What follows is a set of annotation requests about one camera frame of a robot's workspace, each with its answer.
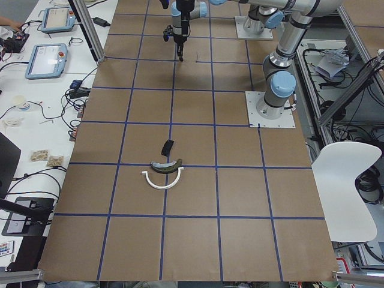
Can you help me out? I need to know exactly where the white tape roll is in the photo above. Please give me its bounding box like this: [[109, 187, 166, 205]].
[[13, 95, 31, 112]]

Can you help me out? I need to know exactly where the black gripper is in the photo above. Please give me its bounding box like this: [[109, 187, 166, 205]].
[[163, 25, 188, 62], [176, 0, 195, 39]]

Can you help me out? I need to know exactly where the blue usb hub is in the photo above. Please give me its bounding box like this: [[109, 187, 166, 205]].
[[70, 79, 83, 89]]

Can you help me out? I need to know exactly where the aluminium frame post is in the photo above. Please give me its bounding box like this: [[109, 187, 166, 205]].
[[68, 0, 105, 63]]

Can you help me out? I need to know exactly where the white plastic chair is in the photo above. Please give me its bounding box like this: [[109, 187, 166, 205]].
[[311, 142, 382, 242]]

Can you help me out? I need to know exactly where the far blue teach pendant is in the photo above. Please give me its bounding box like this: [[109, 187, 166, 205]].
[[41, 7, 76, 34]]

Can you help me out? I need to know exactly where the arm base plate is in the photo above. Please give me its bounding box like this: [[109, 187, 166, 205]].
[[235, 16, 274, 40], [245, 91, 296, 129]]

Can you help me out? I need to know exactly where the bag of small parts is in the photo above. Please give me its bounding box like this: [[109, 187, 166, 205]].
[[29, 149, 49, 162]]

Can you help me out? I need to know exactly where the black flat brake pad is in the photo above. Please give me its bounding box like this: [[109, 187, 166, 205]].
[[161, 139, 174, 157]]

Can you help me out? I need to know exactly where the olive grey brake shoe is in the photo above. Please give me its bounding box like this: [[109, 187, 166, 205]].
[[151, 158, 183, 174]]

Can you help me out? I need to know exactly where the black device on table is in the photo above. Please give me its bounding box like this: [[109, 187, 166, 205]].
[[1, 197, 55, 236]]

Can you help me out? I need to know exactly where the black power adapter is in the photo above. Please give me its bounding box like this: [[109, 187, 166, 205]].
[[92, 17, 110, 27]]

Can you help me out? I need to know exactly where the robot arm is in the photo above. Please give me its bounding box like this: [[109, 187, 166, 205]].
[[171, 0, 343, 120], [161, 1, 284, 62]]

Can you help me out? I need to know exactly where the white curved plastic bracket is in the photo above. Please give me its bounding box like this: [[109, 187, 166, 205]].
[[140, 167, 184, 190]]

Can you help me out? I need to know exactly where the near blue teach pendant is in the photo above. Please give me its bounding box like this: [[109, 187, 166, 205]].
[[25, 43, 68, 80]]

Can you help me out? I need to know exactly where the blue teach pendant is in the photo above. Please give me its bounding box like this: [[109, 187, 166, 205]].
[[25, 43, 68, 80], [41, 7, 76, 34]]

